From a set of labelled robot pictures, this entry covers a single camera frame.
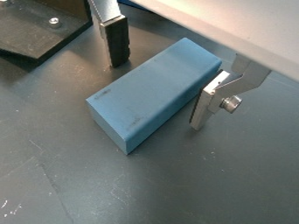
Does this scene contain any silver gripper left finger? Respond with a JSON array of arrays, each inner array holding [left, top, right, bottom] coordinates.
[[89, 0, 130, 67]]

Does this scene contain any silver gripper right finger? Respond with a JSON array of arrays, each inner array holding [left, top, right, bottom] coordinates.
[[190, 54, 272, 130]]

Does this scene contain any light blue rectangular block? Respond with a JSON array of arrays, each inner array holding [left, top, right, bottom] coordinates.
[[87, 38, 221, 154]]

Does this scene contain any black curved fixture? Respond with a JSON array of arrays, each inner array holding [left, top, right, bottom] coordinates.
[[0, 0, 93, 62]]

